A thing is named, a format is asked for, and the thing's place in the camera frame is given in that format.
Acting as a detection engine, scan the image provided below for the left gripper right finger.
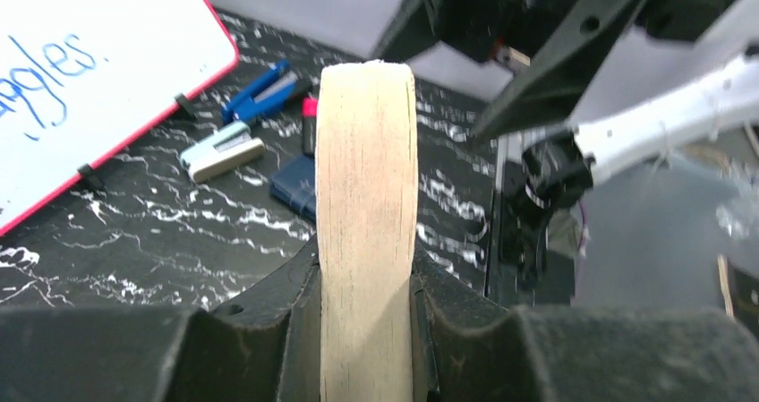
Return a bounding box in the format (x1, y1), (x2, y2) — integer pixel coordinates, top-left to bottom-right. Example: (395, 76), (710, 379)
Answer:
(412, 252), (758, 401)

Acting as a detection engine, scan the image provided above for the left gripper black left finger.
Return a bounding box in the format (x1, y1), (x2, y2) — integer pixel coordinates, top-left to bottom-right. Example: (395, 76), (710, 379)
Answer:
(1, 241), (320, 401)

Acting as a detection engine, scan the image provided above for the purple colouring book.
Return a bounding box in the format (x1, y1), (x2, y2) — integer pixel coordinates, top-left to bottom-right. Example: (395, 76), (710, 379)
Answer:
(315, 60), (419, 401)

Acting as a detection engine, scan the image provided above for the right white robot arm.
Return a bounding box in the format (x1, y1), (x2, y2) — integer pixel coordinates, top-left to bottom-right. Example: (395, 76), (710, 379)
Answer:
(372, 0), (747, 141)

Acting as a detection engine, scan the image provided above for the light blue white stapler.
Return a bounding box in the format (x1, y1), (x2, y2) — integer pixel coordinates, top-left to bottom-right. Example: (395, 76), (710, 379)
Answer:
(179, 121), (265, 184)

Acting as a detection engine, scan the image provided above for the red pink highlighter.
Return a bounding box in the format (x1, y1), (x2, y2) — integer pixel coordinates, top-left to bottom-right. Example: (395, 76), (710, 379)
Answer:
(302, 98), (318, 157)

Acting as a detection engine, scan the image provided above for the blue black stapler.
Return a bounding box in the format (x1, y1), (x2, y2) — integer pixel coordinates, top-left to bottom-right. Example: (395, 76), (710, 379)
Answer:
(221, 60), (313, 125)

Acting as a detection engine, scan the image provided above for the pink framed whiteboard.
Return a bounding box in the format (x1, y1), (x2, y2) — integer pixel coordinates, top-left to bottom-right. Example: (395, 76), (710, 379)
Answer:
(1, 0), (239, 231)

